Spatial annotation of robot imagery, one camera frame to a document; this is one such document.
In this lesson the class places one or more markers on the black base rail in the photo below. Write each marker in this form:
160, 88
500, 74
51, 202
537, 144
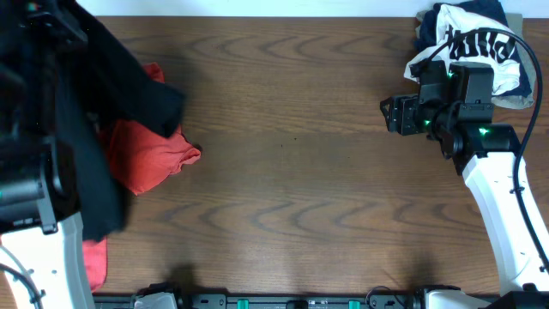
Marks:
165, 295

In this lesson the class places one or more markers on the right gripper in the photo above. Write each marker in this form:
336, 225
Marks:
406, 114

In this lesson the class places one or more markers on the grey garment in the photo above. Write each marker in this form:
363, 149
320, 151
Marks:
517, 101

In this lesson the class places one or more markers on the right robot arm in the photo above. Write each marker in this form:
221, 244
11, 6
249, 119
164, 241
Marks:
454, 108

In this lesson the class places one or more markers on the white printed t-shirt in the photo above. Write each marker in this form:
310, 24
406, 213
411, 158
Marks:
476, 38

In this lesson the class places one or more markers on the black t-shirt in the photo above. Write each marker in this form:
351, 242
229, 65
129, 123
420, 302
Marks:
104, 83

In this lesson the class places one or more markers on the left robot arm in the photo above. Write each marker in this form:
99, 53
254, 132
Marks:
41, 226

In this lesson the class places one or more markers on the red t-shirt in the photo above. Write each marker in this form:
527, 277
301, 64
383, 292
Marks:
142, 160

